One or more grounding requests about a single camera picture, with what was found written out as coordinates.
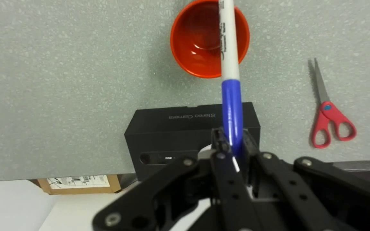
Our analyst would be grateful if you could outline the cardboard box white label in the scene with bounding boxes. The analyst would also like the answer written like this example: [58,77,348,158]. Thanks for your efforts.
[29,173,123,196]

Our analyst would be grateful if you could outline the blue capped white marker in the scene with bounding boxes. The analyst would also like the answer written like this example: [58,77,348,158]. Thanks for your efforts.
[217,0,245,162]

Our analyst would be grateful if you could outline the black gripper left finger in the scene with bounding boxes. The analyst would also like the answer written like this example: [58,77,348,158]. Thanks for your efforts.
[91,127,265,231]

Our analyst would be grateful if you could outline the black tissue box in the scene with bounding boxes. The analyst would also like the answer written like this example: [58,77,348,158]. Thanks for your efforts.
[123,101,262,182]

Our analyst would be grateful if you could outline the red handled scissors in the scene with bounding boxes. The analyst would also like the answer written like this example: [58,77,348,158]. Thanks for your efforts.
[307,57,358,150]

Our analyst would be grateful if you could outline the black mug red inside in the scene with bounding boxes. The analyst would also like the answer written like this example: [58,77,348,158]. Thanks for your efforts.
[168,0,252,80]

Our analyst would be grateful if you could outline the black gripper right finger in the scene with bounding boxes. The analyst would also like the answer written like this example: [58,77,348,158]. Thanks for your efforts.
[240,131,370,231]

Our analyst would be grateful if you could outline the white tissue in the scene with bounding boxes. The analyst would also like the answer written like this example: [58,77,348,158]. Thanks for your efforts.
[196,144,214,162]

